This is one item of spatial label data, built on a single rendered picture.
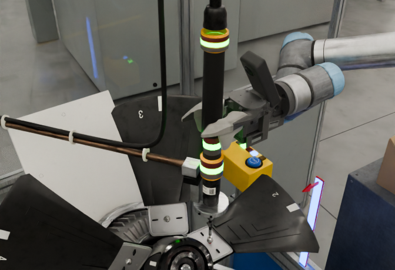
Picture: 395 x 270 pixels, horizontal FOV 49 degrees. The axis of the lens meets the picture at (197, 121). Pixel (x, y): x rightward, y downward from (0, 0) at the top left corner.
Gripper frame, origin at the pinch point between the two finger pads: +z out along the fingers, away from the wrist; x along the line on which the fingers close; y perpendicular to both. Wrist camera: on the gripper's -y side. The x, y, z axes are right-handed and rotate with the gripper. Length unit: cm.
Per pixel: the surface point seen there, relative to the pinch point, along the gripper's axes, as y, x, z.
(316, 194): 36, 0, -37
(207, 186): 14.5, -1.2, -1.5
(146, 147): 9.4, 10.1, 5.0
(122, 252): 25.7, 3.1, 15.2
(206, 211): 19.7, -2.1, -0.6
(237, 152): 43, 32, -38
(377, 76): 149, 152, -319
